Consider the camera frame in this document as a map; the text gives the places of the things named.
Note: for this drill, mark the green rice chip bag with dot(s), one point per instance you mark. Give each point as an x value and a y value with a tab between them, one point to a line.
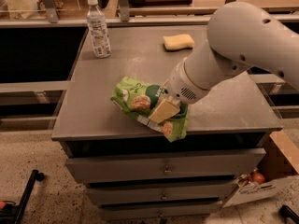
137	99

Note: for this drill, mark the top grey drawer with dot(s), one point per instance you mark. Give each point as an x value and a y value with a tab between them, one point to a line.
164	165

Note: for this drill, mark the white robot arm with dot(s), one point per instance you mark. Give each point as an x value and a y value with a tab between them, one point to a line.
239	35

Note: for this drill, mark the cardboard box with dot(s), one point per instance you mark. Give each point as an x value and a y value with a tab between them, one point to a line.
280	166

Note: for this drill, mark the yellow sponge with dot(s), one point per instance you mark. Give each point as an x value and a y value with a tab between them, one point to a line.
177	42

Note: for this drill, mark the bottom grey drawer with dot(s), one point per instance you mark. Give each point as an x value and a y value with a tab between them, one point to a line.
159	210

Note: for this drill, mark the red onion in box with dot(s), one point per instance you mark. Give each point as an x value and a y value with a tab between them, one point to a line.
257	177

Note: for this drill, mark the black stand leg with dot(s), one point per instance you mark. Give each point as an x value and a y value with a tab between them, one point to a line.
11	212

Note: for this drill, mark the middle grey drawer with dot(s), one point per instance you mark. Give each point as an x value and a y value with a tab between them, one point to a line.
161	192

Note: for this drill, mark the grey drawer cabinet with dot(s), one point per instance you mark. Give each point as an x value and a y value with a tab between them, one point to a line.
234	115

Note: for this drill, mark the metal railing frame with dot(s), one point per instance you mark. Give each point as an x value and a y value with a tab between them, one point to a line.
69	13

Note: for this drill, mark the grey drawer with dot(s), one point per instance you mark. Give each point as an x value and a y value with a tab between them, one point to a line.
161	192
164	165
159	210

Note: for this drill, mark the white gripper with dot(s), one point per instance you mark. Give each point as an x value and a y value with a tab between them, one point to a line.
181	82

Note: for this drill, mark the clear plastic water bottle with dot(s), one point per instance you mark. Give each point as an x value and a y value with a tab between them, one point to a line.
98	29

